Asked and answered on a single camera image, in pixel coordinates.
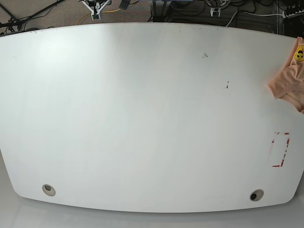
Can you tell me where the red tape rectangle marking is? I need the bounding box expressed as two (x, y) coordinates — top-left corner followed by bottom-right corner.
(269, 132), (290, 168)

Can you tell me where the left table cable grommet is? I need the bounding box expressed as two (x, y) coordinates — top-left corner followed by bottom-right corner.
(42, 184), (56, 197)

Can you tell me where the right table cable grommet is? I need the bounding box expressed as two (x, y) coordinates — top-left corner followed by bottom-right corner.
(249, 189), (264, 202)

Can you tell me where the yellow cable on floor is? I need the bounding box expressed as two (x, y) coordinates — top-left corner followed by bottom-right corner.
(76, 8), (121, 26)

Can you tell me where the black tripod stand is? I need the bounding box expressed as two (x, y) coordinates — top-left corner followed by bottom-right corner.
(0, 0), (72, 29)

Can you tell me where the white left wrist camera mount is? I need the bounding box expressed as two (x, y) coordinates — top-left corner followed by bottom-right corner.
(210, 7), (221, 17)

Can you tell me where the table cable grommet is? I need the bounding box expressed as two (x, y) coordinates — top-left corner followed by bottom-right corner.
(249, 189), (264, 202)
(42, 184), (56, 197)

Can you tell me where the white power strip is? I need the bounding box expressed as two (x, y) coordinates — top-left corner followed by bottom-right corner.
(283, 5), (304, 19)

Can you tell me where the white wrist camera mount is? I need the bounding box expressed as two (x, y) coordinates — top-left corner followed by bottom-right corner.
(210, 7), (221, 17)
(80, 0), (112, 20)

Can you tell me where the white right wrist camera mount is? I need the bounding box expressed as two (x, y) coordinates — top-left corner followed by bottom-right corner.
(80, 0), (112, 20)

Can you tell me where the peach orange T-shirt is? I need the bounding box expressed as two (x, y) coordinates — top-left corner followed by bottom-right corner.
(267, 37), (304, 114)

